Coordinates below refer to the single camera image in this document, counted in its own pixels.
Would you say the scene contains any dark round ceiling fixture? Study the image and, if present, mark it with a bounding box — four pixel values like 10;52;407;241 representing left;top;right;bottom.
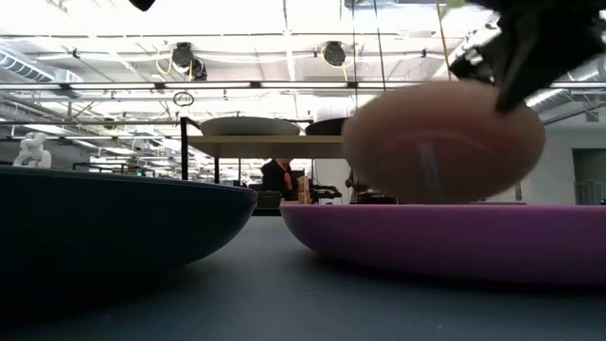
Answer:
190;57;208;81

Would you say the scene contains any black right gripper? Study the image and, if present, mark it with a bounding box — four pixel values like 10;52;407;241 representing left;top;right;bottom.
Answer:
448;0;606;114

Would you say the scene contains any black plate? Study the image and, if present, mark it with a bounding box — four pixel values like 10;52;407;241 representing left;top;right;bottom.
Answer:
0;164;259;304
305;117;349;137

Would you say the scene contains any white robot figure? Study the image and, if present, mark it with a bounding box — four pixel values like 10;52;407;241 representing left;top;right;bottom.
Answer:
12;131;52;170

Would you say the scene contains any peach pink plate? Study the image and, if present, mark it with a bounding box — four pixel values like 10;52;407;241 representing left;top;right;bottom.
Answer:
341;79;546;205

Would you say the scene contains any cream white plate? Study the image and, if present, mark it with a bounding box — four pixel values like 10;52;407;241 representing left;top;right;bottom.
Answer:
198;116;302;137

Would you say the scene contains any purple plate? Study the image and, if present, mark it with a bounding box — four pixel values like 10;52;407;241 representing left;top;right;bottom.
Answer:
279;203;606;285

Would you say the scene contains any yellow printed box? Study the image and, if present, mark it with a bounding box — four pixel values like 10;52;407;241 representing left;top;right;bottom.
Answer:
296;175;312;205

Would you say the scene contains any silver ventilation duct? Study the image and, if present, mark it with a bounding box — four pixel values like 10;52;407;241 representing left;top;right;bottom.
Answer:
525;56;606;127
0;46;84;99

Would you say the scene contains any wooden shelf with black frame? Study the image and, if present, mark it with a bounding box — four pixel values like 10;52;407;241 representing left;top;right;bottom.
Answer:
179;116;351;185

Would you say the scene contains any black hanging cable with loop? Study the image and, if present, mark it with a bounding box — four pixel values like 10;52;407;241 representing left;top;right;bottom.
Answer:
372;0;387;94

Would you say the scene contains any black ceiling cable reel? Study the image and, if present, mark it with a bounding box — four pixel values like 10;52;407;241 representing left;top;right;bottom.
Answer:
170;41;196;71
323;40;348;67

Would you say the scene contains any yellow hanging power cable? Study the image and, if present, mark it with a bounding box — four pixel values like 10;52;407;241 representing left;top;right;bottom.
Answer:
435;0;454;81

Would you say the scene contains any person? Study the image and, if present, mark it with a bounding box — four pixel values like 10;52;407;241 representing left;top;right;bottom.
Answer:
259;158;297;205

